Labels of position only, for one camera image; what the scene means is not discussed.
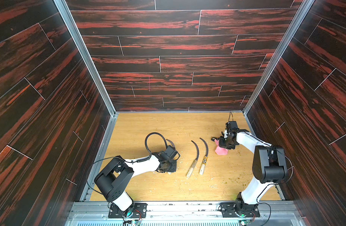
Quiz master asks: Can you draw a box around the pink rag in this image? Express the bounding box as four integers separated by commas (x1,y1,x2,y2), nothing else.
211,137,228,155

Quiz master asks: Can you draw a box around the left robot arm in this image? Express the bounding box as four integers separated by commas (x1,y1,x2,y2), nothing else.
94,145,180,216

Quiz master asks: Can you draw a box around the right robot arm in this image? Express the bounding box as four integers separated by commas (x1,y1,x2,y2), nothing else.
211,121,288,217

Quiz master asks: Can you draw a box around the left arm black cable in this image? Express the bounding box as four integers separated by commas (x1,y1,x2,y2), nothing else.
124,132,168,164

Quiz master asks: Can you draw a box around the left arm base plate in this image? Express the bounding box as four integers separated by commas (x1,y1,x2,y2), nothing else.
108,202,148,219

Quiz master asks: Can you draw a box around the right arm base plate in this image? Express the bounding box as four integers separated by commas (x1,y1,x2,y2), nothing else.
218,202,260,218

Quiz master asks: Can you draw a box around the aluminium front rail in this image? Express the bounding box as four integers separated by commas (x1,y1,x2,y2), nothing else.
65,201,307,226

